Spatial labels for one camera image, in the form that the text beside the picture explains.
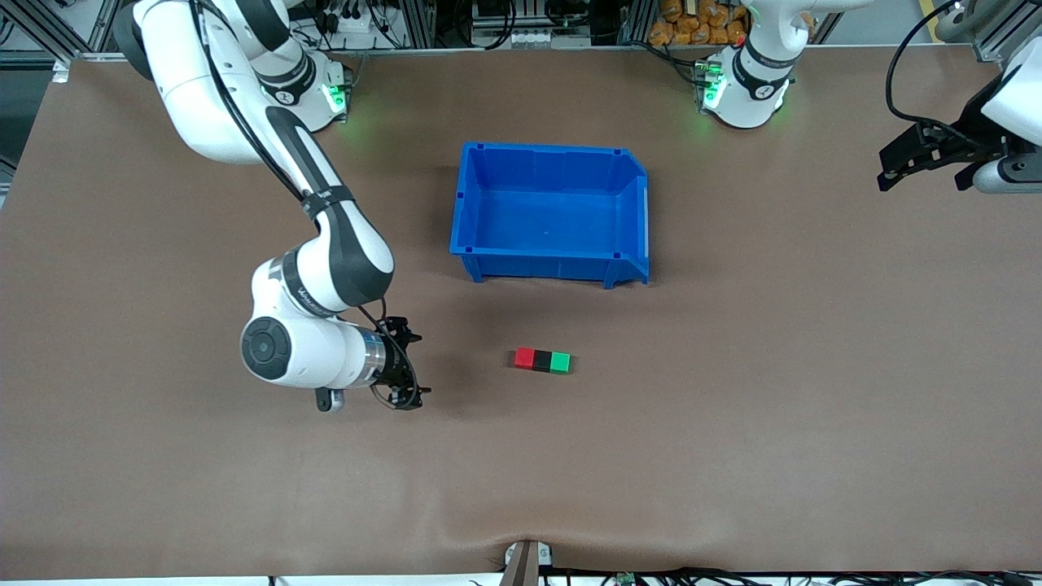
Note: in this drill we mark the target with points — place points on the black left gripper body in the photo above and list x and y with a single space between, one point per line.
965 137

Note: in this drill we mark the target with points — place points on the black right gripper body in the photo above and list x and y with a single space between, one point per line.
396 363

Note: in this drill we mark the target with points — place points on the red cube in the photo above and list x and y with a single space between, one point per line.
525 358

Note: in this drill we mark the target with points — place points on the green cube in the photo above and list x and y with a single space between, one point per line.
560 363

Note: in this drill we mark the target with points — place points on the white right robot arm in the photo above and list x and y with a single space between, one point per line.
195 89

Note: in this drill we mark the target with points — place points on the black cube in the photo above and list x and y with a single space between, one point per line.
542 360

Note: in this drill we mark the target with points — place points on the blue plastic storage bin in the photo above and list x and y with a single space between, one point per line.
553 220

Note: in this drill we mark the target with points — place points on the brown table cover sheet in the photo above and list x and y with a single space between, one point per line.
244 488

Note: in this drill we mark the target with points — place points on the grey edge clamp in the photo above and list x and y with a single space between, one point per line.
525 561

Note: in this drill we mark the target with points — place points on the bag of orange snacks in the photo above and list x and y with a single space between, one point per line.
692 24

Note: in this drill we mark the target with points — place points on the white power strip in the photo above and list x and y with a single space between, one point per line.
366 28

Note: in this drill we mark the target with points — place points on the background control equipment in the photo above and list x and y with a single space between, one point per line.
529 37

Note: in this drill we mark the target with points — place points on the aluminium frame profile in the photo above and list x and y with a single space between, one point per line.
997 32
49 28

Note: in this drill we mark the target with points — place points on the aluminium post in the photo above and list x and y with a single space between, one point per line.
635 20
419 20

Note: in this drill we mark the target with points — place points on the white corner bracket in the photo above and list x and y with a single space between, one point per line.
60 71

